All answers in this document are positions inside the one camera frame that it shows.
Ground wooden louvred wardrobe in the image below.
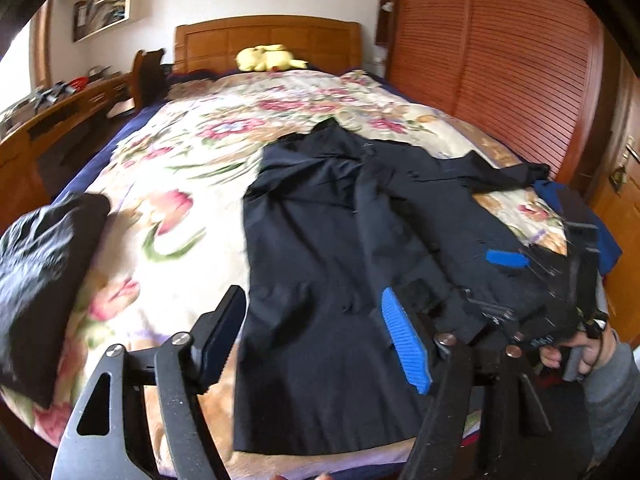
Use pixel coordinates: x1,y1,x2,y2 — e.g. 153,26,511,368
375,0,608,188

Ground wooden desk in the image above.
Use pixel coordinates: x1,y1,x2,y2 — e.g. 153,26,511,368
0,72,136,223

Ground crumpled black garment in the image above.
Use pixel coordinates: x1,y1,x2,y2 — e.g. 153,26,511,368
0,192,112,408

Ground black metal device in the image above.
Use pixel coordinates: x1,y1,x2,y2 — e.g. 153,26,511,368
32,81,77,108

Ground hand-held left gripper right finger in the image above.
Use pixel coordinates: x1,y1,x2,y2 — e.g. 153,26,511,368
381,287,553,480

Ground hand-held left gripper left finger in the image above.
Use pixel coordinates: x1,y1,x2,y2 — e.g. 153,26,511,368
50,285,248,480

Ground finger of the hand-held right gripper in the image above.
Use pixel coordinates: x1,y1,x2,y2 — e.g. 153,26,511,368
484,248,568,281
462,287,531,333

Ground wooden headboard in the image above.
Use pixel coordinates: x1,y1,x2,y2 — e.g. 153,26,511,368
173,15,364,78

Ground wooden door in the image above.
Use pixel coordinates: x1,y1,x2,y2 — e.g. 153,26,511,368
587,57,640,356

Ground person's right hand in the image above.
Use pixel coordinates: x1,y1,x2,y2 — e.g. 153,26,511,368
539,327,621,376

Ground yellow plush toy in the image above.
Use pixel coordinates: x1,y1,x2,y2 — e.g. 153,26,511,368
236,44,309,72

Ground white wall shelf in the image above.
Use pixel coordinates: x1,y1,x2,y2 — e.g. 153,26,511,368
60,0,142,43

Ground brass door handle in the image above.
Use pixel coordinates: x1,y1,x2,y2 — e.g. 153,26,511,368
608,146,637,195

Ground person's right forearm grey sleeve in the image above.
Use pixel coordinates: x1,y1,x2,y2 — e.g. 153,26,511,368
580,340,640,468

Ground black pants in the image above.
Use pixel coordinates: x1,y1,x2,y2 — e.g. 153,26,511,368
231,119,576,458

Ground wooden chair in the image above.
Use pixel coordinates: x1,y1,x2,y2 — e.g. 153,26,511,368
131,48,167,111

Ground floral blanket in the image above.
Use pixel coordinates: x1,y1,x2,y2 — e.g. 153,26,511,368
0,69,576,480

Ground blue pillow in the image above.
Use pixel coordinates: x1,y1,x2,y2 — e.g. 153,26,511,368
532,180,623,277

